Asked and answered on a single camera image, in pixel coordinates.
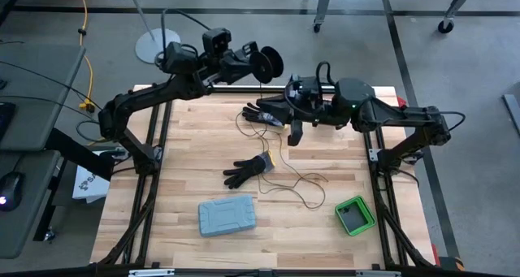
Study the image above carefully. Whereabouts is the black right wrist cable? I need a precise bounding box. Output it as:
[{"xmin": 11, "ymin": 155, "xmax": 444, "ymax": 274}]
[{"xmin": 315, "ymin": 60, "xmax": 335, "ymax": 87}]

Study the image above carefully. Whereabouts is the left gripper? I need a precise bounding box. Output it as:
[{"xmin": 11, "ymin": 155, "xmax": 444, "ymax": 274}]
[{"xmin": 198, "ymin": 41, "xmax": 260, "ymax": 89}]

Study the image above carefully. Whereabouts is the black glove yellow cuff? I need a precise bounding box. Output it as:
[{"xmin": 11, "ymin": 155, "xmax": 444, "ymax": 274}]
[
  {"xmin": 222, "ymin": 149, "xmax": 277, "ymax": 190},
  {"xmin": 241, "ymin": 102, "xmax": 285, "ymax": 128}
]

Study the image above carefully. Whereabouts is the yellow cable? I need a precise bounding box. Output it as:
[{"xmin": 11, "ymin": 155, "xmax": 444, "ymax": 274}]
[{"xmin": 74, "ymin": 0, "xmax": 98, "ymax": 112}]

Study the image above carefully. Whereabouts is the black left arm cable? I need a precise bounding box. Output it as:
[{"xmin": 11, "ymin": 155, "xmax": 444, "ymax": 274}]
[{"xmin": 155, "ymin": 8, "xmax": 212, "ymax": 67}]

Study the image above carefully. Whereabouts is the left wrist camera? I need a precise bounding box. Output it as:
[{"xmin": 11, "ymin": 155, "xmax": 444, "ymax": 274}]
[{"xmin": 201, "ymin": 27, "xmax": 232, "ymax": 61}]

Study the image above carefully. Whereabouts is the white floor lamp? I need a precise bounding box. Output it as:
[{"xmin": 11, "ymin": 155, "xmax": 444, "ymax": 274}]
[{"xmin": 93, "ymin": 0, "xmax": 183, "ymax": 65}]

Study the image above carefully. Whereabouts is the silver bracket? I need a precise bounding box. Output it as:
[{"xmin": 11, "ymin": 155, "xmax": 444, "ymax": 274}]
[
  {"xmin": 128, "ymin": 268, "xmax": 176, "ymax": 277},
  {"xmin": 355, "ymin": 270, "xmax": 402, "ymax": 277}
]

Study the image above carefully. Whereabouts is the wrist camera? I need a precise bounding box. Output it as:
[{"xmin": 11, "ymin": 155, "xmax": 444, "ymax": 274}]
[
  {"xmin": 201, "ymin": 27, "xmax": 232, "ymax": 61},
  {"xmin": 299, "ymin": 76, "xmax": 323, "ymax": 103}
]

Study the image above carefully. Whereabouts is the grey desk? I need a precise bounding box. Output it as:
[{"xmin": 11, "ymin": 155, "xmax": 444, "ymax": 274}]
[
  {"xmin": 0, "ymin": 149, "xmax": 62, "ymax": 260},
  {"xmin": 0, "ymin": 44, "xmax": 86, "ymax": 153}
]

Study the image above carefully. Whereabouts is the black cable spool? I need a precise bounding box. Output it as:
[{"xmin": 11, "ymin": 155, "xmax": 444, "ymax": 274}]
[{"xmin": 248, "ymin": 45, "xmax": 285, "ymax": 85}]

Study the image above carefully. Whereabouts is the green square tray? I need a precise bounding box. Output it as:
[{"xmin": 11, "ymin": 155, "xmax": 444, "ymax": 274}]
[{"xmin": 334, "ymin": 194, "xmax": 378, "ymax": 238}]

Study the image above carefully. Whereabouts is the orange black striped block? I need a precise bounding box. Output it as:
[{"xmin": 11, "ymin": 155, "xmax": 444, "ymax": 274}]
[{"xmin": 440, "ymin": 255, "xmax": 465, "ymax": 272}]

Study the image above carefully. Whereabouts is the black computer mouse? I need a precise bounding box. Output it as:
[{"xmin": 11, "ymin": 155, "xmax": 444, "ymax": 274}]
[{"xmin": 0, "ymin": 171, "xmax": 25, "ymax": 212}]

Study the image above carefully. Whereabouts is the black angled support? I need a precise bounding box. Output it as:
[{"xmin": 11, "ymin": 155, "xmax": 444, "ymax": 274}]
[{"xmin": 43, "ymin": 126, "xmax": 117, "ymax": 181}]

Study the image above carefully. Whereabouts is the wooden top workbench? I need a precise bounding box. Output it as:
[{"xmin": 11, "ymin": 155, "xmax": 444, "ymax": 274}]
[{"xmin": 302, "ymin": 0, "xmax": 481, "ymax": 35}]

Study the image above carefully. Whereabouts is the thin black desk cable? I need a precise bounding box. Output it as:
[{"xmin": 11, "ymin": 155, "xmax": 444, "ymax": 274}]
[
  {"xmin": 0, "ymin": 93, "xmax": 89, "ymax": 116},
  {"xmin": 0, "ymin": 59, "xmax": 102, "ymax": 110}
]

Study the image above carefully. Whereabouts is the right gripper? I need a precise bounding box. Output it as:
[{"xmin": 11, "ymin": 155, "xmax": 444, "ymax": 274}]
[{"xmin": 255, "ymin": 74, "xmax": 338, "ymax": 147}]

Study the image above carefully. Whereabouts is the black right elbow cable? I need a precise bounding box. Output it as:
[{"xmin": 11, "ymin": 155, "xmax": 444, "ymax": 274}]
[{"xmin": 438, "ymin": 110, "xmax": 467, "ymax": 132}]

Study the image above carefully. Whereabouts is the black keyboard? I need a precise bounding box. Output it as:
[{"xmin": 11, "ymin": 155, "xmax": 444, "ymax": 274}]
[{"xmin": 0, "ymin": 101, "xmax": 17, "ymax": 143}]

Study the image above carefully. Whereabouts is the white printed paper bag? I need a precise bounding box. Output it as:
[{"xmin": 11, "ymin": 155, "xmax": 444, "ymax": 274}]
[{"xmin": 71, "ymin": 162, "xmax": 111, "ymax": 204}]

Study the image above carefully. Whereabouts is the grey plastic case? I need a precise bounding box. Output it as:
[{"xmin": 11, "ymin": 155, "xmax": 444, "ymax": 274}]
[{"xmin": 197, "ymin": 193, "xmax": 258, "ymax": 238}]

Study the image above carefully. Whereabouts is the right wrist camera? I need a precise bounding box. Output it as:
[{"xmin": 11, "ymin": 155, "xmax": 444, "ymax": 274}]
[{"xmin": 299, "ymin": 76, "xmax": 323, "ymax": 103}]

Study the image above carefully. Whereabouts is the thin black cord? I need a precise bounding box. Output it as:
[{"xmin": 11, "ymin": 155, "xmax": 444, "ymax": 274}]
[{"xmin": 235, "ymin": 81, "xmax": 328, "ymax": 211}]

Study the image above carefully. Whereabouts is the black table frame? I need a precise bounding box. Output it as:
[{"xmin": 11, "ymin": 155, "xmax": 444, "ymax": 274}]
[{"xmin": 91, "ymin": 84, "xmax": 438, "ymax": 272}]

